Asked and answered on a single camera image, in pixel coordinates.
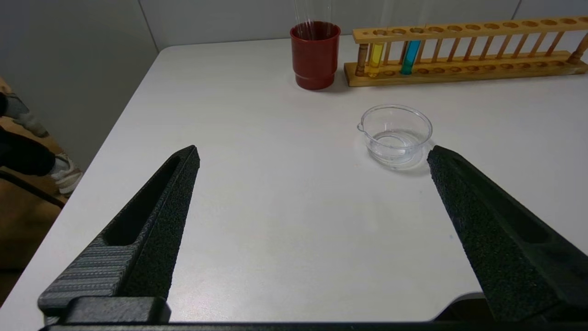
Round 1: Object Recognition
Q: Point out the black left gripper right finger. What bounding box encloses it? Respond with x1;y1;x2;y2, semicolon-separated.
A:
427;145;588;322

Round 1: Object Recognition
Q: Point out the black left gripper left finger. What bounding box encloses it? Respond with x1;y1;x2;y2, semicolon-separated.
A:
38;145;200;322

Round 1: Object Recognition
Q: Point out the test tube with blue pigment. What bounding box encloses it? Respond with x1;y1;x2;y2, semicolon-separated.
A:
400;25;426;75

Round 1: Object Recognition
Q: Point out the test tube with yellow pigment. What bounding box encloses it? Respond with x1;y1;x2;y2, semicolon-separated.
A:
367;28;384;78

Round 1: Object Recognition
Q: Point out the wooden test tube rack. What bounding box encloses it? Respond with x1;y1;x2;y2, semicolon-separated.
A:
344;17;588;87

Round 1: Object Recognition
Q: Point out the empty clear glass tube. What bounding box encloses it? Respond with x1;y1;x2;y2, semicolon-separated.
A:
322;0;334;37
294;0;318;40

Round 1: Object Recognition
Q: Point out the white sneaker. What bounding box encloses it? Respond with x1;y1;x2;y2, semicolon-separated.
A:
50;153;84;196

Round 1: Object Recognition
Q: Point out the clear glass dish with spout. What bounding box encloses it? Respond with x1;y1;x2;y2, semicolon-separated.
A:
357;104;433;167

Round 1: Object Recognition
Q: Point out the dark trouser leg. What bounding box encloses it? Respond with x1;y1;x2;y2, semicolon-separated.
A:
0;126;57;177

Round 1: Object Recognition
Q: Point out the grey shoe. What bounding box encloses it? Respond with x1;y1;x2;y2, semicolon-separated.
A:
4;92;50;138

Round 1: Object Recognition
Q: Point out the dark red plastic cup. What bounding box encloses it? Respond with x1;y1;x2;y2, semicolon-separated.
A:
290;21;341;90

